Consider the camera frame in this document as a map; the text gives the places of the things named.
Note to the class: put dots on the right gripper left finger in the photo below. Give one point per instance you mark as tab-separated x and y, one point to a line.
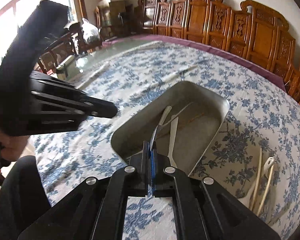
138	185

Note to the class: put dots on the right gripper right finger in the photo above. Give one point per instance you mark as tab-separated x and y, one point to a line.
160	182

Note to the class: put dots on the steel spoon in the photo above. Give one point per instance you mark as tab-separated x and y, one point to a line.
161	122

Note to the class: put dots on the white ceramic soup spoon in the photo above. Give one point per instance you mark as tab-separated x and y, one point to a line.
246	199

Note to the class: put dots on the cream chopstick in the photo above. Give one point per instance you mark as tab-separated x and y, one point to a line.
256	177
270	176

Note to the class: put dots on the brown wooden chopstick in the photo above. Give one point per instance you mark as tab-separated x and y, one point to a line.
184	124

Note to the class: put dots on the person's left hand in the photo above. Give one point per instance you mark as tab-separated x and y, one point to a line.
13	146

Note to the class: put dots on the grey rectangular utensil tray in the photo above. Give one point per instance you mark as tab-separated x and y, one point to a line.
191	143

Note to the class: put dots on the white plastic bag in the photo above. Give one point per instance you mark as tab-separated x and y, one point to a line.
90	32

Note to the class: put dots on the blue floral tablecloth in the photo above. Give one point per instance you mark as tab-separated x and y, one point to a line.
262	120

